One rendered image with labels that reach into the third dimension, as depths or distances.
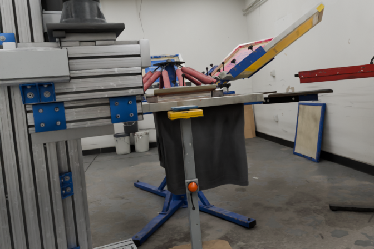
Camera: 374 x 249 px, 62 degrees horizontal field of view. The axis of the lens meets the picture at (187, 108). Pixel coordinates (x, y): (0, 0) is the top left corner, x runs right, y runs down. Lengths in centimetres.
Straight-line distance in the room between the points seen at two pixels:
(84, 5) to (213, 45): 544
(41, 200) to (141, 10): 542
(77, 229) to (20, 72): 69
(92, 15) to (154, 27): 527
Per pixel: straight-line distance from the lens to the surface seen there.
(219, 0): 663
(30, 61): 90
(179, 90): 199
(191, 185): 125
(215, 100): 146
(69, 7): 108
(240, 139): 161
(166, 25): 632
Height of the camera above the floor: 103
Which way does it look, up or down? 3 degrees down
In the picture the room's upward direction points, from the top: 5 degrees counter-clockwise
